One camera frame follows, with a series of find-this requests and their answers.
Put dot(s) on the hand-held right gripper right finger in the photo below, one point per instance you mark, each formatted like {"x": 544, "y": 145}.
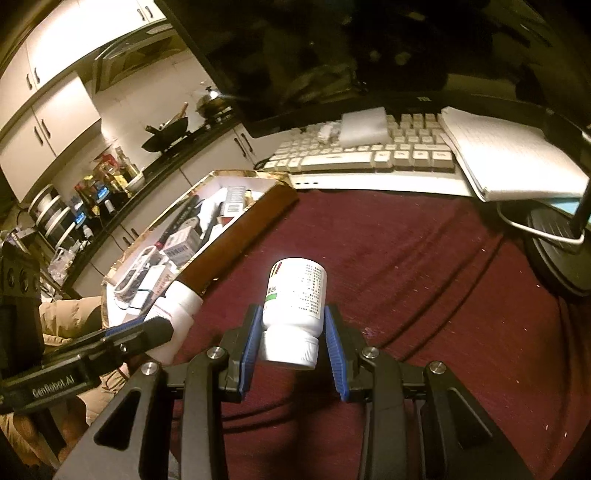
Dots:
{"x": 334, "y": 360}

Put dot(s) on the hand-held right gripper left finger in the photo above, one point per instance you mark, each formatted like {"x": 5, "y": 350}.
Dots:
{"x": 251, "y": 355}

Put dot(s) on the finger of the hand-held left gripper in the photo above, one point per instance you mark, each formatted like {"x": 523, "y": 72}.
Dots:
{"x": 134, "y": 334}

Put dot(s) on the white pill bottle green label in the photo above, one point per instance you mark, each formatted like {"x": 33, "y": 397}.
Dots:
{"x": 295, "y": 295}

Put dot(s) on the black stapler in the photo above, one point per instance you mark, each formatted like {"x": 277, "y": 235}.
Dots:
{"x": 184, "y": 217}

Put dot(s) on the white cardboard box gold rim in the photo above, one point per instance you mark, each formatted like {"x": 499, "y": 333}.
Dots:
{"x": 249, "y": 221}

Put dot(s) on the person's beige trousers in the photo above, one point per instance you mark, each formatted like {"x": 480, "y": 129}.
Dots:
{"x": 69, "y": 318}

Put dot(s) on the clear plastic bag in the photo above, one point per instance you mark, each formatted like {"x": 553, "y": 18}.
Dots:
{"x": 62, "y": 265}

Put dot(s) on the kitchen base cabinets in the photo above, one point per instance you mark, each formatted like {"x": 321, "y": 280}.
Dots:
{"x": 122, "y": 233}

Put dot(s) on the white stacked steamer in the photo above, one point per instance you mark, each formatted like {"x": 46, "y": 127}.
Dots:
{"x": 51, "y": 212}

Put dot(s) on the maroon tablecloth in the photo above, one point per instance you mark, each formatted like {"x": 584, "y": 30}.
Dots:
{"x": 415, "y": 277}

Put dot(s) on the black device blue display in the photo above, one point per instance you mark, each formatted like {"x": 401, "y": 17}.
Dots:
{"x": 81, "y": 219}
{"x": 100, "y": 191}

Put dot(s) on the white bowl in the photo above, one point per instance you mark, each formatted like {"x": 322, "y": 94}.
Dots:
{"x": 135, "y": 183}

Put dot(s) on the small grey box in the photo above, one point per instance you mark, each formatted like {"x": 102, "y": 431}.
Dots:
{"x": 233, "y": 198}

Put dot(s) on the group of condiment bottles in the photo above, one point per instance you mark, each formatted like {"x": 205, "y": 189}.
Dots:
{"x": 111, "y": 170}

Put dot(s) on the beige computer keyboard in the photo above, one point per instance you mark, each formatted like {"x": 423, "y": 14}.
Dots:
{"x": 337, "y": 161}

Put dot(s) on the black wok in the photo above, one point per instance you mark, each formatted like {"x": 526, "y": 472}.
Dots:
{"x": 166, "y": 134}

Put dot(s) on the crumpled white tissue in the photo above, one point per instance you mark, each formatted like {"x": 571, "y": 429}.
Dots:
{"x": 328, "y": 133}

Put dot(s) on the white foam block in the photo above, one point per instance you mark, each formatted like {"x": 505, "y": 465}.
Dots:
{"x": 364, "y": 127}

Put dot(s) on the steel pot with lid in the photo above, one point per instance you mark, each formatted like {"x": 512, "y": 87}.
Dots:
{"x": 212, "y": 104}

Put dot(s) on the black monitor stand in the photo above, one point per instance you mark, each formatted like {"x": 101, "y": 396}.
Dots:
{"x": 554, "y": 249}

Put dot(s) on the white notepad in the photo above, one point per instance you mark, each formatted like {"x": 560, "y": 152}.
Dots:
{"x": 508, "y": 152}

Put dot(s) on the range hood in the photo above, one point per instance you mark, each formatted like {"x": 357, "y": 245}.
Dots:
{"x": 134, "y": 60}

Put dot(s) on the black computer monitor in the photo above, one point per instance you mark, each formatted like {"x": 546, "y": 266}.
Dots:
{"x": 323, "y": 46}

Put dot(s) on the kitchen wall cabinets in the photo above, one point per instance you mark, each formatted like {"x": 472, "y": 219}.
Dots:
{"x": 55, "y": 46}

